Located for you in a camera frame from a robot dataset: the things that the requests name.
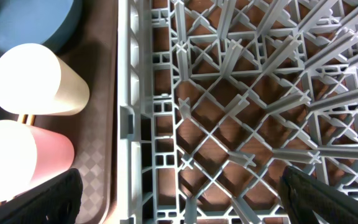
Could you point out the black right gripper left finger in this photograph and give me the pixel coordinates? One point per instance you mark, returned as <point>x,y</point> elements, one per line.
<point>57,200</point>

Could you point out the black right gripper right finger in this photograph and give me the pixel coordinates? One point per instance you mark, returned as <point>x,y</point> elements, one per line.
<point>305,198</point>

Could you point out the pink cup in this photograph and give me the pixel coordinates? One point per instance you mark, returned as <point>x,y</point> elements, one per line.
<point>54,155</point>

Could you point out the grey dishwasher rack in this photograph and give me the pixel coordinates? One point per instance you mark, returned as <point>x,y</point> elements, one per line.
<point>216,98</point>

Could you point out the right wooden chopstick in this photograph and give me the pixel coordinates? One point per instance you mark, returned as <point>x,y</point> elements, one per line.
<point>30,119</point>

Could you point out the wooden chopstick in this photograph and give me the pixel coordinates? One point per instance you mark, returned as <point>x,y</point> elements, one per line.
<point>22,118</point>
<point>30,119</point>

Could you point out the left wooden chopstick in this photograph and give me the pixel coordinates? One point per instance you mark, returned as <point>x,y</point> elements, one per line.
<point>22,118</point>

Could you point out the pale green cup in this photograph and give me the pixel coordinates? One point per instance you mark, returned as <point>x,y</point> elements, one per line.
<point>33,80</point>

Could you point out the brown serving tray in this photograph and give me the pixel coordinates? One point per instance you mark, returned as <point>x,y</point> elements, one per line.
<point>91,52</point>

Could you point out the dark blue plate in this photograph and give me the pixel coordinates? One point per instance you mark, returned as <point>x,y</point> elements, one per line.
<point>47,22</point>

